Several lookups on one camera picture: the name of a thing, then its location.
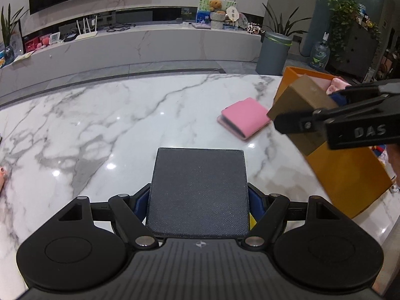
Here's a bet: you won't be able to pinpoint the grey trash can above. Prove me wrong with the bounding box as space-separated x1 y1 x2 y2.
256 31 293 76

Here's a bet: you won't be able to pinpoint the white router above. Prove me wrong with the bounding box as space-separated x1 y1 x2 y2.
75 15 98 41

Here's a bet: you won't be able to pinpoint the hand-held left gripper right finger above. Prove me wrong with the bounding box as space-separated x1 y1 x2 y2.
239 183 342 248

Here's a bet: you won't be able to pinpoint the green picture panel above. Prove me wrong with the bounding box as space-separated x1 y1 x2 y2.
198 0 238 16

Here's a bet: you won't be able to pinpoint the grey drawer cabinet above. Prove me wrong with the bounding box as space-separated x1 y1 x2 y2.
326 22 381 82

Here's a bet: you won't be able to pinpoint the pink folded cloth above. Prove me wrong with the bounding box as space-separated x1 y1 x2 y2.
217 97 272 141

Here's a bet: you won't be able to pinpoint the orange storage box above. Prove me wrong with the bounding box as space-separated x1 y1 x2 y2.
273 66 395 220

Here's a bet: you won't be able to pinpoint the tall green plant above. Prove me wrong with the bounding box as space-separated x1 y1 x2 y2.
0 3 29 57

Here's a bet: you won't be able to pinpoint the dark grey square box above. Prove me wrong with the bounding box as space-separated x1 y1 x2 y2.
145 147 251 239

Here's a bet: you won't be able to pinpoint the pink toys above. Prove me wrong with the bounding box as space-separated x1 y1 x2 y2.
24 35 49 52

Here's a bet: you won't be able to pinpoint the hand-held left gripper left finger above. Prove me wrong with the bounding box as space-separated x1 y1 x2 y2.
59 183 159 250

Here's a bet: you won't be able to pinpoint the pink cloth in box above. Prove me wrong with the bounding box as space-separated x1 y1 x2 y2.
326 76 352 96

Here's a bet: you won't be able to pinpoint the black cable bundle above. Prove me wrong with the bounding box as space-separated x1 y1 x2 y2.
106 23 137 34

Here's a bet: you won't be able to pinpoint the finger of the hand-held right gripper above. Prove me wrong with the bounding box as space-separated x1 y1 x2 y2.
274 92 400 135
330 79 400 106

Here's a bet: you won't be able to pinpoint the long-leaf potted plant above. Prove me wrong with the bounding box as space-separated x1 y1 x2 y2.
261 2 309 37

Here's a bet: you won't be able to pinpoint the round paper fan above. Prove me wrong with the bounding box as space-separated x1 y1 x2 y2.
225 5 241 26

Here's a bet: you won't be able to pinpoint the blue vase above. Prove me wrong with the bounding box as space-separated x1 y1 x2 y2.
0 45 15 68

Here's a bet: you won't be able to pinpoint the trailing ivy plant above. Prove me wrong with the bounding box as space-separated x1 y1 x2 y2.
324 0 382 65

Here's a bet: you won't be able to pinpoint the brown cardboard box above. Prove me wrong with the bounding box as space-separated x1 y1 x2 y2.
267 74 348 157

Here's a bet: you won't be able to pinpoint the blue water jug with pump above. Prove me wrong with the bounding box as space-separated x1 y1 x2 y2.
309 32 331 71

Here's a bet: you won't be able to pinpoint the white marble television console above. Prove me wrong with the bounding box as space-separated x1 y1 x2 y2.
0 5 264 98

